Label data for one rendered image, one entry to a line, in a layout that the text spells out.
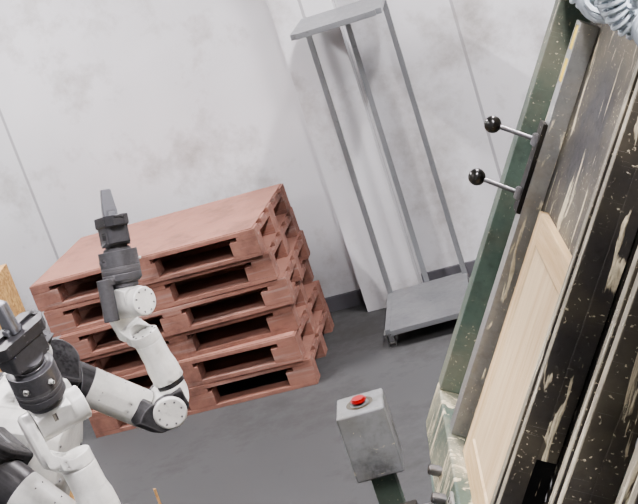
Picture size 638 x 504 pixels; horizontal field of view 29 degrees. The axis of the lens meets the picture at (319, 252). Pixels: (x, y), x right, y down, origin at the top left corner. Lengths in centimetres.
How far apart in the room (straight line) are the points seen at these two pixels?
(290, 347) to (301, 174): 111
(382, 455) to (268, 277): 266
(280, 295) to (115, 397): 289
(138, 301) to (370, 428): 67
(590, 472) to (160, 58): 494
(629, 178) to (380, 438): 129
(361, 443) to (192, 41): 367
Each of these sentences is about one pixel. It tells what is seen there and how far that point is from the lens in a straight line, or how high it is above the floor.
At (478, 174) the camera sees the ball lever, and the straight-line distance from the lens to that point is 274.
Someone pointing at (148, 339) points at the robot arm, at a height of 131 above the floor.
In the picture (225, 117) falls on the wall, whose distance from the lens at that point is 646.
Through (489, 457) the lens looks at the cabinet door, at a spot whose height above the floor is 98.
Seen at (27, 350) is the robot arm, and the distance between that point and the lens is 222.
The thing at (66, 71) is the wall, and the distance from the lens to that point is 663.
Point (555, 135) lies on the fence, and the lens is 268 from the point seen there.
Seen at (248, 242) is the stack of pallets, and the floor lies 74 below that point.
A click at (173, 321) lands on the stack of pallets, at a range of 582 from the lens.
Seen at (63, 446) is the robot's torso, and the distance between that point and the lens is 263.
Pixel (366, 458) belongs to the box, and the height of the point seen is 81.
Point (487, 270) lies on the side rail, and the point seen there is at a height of 117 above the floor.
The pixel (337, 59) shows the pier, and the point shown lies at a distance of 615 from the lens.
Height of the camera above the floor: 214
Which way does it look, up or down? 16 degrees down
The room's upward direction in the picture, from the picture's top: 18 degrees counter-clockwise
